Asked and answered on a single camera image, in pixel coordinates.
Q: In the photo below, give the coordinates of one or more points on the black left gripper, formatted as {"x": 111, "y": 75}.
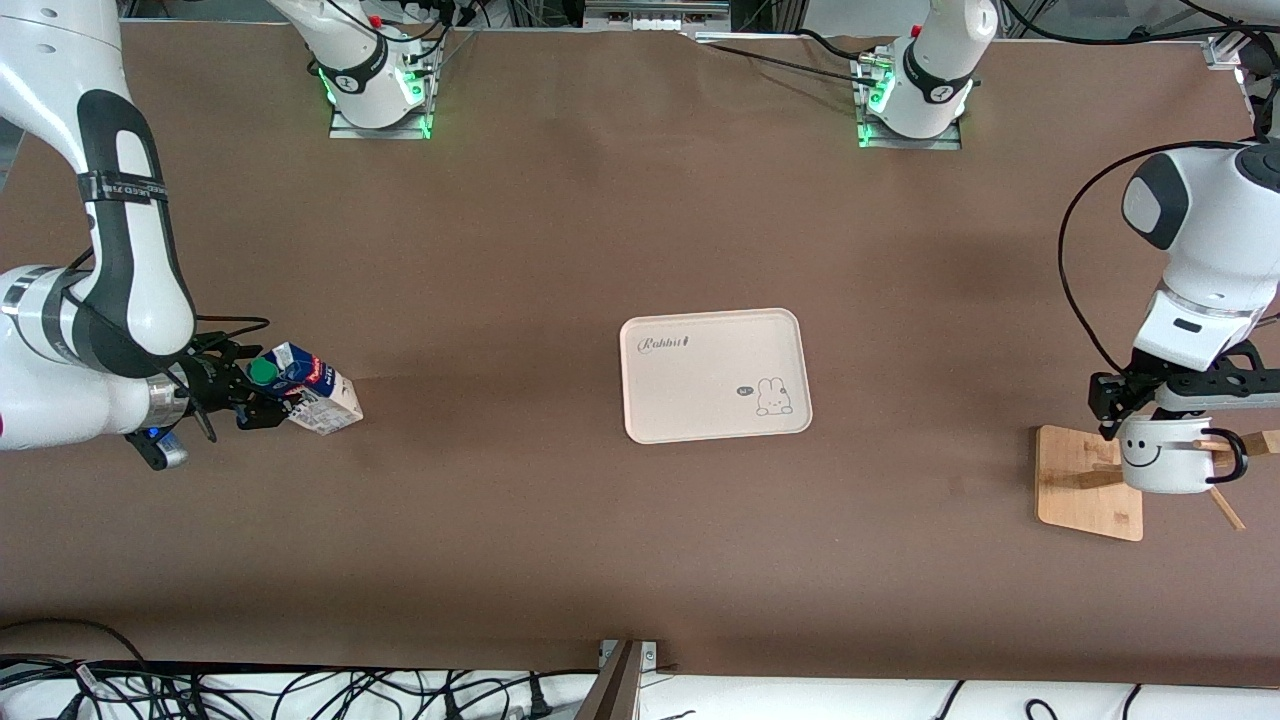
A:
{"x": 1108, "y": 393}

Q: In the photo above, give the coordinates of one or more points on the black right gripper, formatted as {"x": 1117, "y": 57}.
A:
{"x": 208, "y": 384}

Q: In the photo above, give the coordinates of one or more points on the blue white milk carton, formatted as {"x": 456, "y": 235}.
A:
{"x": 330, "y": 400}

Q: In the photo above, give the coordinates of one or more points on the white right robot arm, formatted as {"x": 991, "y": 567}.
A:
{"x": 40, "y": 60}

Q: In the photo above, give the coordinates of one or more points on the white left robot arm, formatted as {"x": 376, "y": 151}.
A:
{"x": 1215, "y": 220}

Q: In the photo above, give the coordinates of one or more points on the cream tray with rabbit print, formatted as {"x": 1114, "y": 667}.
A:
{"x": 700, "y": 390}

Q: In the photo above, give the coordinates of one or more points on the wooden mug stand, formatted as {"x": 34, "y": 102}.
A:
{"x": 1075, "y": 500}

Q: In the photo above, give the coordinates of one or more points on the grey power strip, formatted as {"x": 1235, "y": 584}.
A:
{"x": 655, "y": 8}

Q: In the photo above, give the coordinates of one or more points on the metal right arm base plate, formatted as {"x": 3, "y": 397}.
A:
{"x": 380, "y": 133}

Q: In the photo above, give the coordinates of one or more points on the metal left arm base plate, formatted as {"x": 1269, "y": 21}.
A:
{"x": 910, "y": 144}

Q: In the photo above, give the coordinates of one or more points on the small aluminium corner bracket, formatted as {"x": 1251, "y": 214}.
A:
{"x": 1220, "y": 52}

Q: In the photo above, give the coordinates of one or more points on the aluminium table edge bracket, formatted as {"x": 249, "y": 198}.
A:
{"x": 620, "y": 690}

